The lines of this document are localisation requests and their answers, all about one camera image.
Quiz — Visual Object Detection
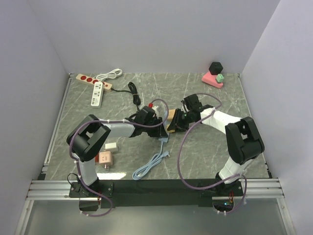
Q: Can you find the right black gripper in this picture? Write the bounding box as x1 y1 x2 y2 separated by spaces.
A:
167 108 194 133

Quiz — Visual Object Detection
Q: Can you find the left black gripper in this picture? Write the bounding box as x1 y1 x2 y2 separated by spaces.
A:
143 117 167 138

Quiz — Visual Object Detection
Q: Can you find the blue power strip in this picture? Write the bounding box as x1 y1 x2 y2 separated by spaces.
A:
132 137 169 181

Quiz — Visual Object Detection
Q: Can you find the white charger plug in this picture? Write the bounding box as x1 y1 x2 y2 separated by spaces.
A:
104 142 118 152

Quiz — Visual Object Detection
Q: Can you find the white cord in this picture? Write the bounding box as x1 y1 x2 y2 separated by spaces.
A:
94 68 123 82

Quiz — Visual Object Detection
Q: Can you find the beige pink cube adapter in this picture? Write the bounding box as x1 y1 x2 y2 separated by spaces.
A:
95 151 113 169

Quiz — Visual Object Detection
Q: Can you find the beige red power strip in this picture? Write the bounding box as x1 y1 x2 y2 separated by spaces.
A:
75 74 112 92

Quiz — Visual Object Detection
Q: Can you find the orange cube adapter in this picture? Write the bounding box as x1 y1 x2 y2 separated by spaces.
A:
167 109 176 121

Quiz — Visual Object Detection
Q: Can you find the yellow plug adapter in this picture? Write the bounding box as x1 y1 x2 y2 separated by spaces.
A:
166 125 175 133

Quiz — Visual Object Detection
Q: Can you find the white usb power strip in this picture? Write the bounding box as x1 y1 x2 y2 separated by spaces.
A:
91 82 104 108

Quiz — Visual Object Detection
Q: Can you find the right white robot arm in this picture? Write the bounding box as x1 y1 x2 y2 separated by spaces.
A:
166 94 265 195

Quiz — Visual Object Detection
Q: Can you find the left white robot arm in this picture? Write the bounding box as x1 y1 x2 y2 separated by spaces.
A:
67 106 168 197

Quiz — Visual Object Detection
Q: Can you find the green plug adapter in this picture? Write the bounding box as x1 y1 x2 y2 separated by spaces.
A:
216 73 224 83

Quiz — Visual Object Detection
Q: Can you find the pink power strip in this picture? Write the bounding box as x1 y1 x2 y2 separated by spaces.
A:
201 71 223 89

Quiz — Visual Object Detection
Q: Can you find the black cube adapter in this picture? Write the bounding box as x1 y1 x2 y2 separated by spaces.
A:
209 62 223 75

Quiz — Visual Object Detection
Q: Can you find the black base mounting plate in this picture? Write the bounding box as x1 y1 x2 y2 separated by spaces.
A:
68 179 245 212

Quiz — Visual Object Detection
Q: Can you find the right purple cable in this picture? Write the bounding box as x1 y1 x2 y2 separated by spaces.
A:
177 93 247 215

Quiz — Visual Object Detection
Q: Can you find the purple cable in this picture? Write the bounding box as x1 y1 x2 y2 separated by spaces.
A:
177 93 247 215
69 98 170 218

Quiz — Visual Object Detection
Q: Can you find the black power strip cord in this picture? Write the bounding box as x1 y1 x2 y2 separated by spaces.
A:
112 81 145 111

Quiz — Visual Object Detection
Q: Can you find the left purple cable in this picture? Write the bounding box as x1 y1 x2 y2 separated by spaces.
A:
69 98 170 218

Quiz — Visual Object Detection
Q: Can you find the aluminium rail frame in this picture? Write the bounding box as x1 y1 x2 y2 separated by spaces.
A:
16 73 296 235

